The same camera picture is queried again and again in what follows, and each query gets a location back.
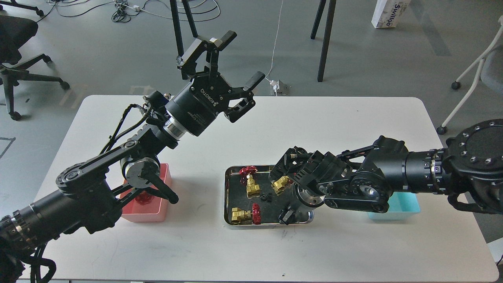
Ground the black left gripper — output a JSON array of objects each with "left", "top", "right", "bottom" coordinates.
[{"left": 165, "top": 30, "right": 265, "bottom": 137}]

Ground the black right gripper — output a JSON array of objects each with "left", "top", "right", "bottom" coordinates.
[{"left": 269, "top": 147, "right": 352, "bottom": 225}]

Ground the brass valve red handle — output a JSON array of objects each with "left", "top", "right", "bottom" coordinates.
[{"left": 135, "top": 191, "right": 154, "bottom": 206}]

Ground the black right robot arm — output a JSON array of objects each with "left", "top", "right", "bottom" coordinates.
[{"left": 269, "top": 119, "right": 503, "bottom": 224}]

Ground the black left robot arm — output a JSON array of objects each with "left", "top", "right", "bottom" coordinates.
[{"left": 1, "top": 31, "right": 265, "bottom": 283}]

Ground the brass valve top right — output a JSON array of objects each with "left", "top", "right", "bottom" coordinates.
[{"left": 271, "top": 176, "right": 293, "bottom": 196}]

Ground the black gear left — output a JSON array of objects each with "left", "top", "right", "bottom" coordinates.
[{"left": 259, "top": 193, "right": 273, "bottom": 203}]

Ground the brass valve top middle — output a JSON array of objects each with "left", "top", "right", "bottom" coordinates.
[{"left": 239, "top": 165, "right": 261, "bottom": 198}]

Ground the brass valve bottom left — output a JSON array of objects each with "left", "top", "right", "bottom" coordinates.
[{"left": 231, "top": 204, "right": 262, "bottom": 224}]

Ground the blue plastic box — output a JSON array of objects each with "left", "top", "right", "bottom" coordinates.
[{"left": 367, "top": 192, "right": 421, "bottom": 221}]

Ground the pink plastic box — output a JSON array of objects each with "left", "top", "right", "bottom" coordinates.
[{"left": 118, "top": 163, "right": 173, "bottom": 223}]

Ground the white cardboard box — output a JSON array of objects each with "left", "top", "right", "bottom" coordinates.
[{"left": 371, "top": 0, "right": 411, "bottom": 28}]

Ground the metal tray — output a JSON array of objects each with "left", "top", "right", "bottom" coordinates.
[{"left": 224, "top": 164, "right": 316, "bottom": 229}]

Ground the white power adapter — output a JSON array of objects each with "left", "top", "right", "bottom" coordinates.
[{"left": 270, "top": 80, "right": 289, "bottom": 96}]

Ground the black table leg left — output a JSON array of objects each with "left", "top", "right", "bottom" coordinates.
[{"left": 169, "top": 0, "right": 198, "bottom": 57}]

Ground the black table leg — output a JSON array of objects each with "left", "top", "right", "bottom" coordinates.
[
  {"left": 310, "top": 0, "right": 337, "bottom": 82},
  {"left": 169, "top": 0, "right": 198, "bottom": 57}
]

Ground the black table leg right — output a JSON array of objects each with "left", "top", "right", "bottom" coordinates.
[{"left": 310, "top": 0, "right": 337, "bottom": 82}]

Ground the black office chair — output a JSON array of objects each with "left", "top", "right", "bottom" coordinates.
[{"left": 0, "top": 0, "right": 71, "bottom": 121}]

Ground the white cable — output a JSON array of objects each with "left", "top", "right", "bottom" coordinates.
[{"left": 265, "top": 0, "right": 285, "bottom": 83}]

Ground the floor cable bundle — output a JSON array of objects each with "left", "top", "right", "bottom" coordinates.
[{"left": 45, "top": 0, "right": 220, "bottom": 23}]

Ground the white chair frame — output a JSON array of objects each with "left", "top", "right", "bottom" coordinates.
[{"left": 436, "top": 16, "right": 503, "bottom": 135}]

